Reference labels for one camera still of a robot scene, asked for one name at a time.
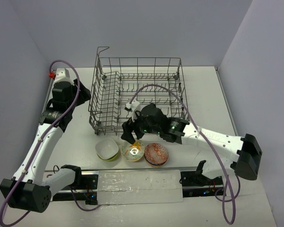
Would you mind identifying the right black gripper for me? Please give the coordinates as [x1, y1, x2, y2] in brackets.
[121, 108, 160, 144]

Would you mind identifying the red patterned bowl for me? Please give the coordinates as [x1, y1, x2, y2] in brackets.
[144, 143, 169, 167]

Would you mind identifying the grey wire dish rack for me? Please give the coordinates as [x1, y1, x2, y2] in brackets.
[88, 46, 189, 135]

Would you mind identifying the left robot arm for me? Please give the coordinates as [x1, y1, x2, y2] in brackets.
[0, 79, 91, 213]

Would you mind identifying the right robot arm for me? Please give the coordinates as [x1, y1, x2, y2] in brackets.
[121, 101, 262, 181]

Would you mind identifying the yellow star pattern bowl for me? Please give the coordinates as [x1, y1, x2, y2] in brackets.
[121, 140, 145, 162]

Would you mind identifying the white green square bowl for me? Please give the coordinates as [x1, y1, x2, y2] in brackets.
[95, 138, 119, 161]

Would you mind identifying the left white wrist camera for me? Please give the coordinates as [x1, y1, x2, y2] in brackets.
[49, 68, 74, 84]

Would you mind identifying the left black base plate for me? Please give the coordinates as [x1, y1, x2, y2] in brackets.
[52, 172, 98, 205]

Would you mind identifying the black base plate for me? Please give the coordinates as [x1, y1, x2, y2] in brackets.
[179, 170, 224, 198]
[52, 172, 98, 205]

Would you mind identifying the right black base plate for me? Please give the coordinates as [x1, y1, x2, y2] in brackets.
[179, 170, 224, 198]

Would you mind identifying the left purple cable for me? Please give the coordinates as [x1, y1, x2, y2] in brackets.
[0, 60, 101, 226]

